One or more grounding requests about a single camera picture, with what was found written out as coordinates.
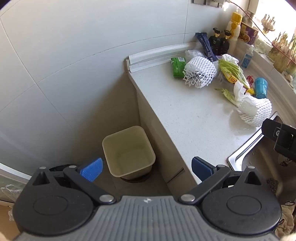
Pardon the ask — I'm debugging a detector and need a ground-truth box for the blue cup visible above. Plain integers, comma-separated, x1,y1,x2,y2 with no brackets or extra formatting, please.
254,77,268,99

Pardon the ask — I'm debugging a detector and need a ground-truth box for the garlic bunch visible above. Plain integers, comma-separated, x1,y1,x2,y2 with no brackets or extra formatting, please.
261,14,276,33

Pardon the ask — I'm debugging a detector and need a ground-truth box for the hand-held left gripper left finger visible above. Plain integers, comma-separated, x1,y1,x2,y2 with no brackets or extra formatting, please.
31,158,116,205

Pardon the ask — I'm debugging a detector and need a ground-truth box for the clear spray bottle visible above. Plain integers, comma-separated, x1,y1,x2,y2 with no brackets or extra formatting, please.
241,44,255,69

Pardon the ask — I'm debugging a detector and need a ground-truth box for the red cable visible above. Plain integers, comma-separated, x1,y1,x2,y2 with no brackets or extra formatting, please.
230,1,281,47

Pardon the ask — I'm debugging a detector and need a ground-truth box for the short napa cabbage leaf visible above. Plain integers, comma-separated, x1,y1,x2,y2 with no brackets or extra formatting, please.
215,88,241,107

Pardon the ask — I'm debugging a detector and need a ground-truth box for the large white foam net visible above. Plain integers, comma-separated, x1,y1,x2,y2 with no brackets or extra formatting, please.
183,56,218,89

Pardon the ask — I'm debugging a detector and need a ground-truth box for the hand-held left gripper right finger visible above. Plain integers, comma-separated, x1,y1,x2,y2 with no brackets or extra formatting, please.
178,156,264,205

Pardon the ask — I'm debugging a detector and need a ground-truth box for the beige patterned cloth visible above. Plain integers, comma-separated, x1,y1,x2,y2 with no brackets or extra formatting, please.
275,200,296,239

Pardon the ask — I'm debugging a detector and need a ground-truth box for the small white foam net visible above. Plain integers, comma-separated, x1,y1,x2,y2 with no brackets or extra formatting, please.
238,95,273,127

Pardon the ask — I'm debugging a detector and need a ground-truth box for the green snack packet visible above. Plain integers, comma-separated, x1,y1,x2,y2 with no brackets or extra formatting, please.
171,57,187,79

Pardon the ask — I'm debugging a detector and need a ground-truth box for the clear plastic bag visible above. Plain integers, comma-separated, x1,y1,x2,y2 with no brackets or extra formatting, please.
184,49,206,61

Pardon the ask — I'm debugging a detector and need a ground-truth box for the dark scouring pad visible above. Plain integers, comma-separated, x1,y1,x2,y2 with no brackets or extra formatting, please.
268,178,279,193

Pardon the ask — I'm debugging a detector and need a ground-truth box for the white crumpled plastic bag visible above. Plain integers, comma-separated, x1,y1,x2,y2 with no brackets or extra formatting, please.
233,81,249,102

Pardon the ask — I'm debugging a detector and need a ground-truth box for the white bottle with yellow cap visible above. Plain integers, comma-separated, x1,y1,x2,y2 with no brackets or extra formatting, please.
225,12,243,55

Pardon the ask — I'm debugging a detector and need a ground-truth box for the dark blue packet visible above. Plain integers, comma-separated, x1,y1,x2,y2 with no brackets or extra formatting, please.
195,32,216,61

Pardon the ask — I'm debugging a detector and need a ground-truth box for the cream plastic trash bin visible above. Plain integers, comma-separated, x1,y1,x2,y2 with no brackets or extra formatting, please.
102,126,156,180

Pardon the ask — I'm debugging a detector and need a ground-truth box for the long napa cabbage leaf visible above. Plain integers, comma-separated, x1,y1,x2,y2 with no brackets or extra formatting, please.
218,59,250,88

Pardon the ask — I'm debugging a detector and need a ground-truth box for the white tissue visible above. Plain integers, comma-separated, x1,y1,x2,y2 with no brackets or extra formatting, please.
222,54,239,64

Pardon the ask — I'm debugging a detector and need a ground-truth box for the steel sink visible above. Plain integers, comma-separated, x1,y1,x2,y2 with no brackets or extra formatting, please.
227,111,296,200

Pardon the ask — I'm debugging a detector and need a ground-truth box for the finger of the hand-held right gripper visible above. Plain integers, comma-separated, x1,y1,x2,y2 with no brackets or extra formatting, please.
261,118,296,163

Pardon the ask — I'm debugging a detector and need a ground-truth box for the clear plastic wrap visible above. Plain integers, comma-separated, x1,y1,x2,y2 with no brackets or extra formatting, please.
1,184,23,223

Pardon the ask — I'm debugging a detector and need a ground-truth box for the grey wall socket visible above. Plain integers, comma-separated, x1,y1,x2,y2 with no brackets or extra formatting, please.
191,0,225,7

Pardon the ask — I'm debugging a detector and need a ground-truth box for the purple instant noodle cup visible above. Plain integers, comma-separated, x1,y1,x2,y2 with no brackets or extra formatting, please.
238,22,259,45

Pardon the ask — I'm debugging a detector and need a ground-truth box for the black bottle with gold neck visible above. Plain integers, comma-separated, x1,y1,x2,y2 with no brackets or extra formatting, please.
220,30,232,55
208,27,223,56

